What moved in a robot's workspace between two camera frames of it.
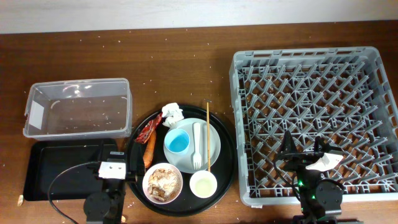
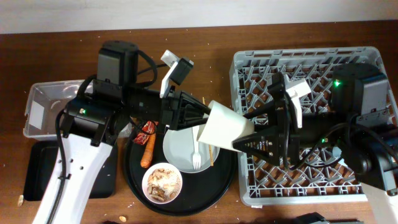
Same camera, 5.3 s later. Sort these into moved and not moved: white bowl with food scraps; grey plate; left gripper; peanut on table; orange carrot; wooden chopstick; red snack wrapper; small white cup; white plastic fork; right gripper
Moved: wooden chopstick; small white cup; left gripper; right gripper
Not moved: grey plate; red snack wrapper; white bowl with food scraps; white plastic fork; peanut on table; orange carrot
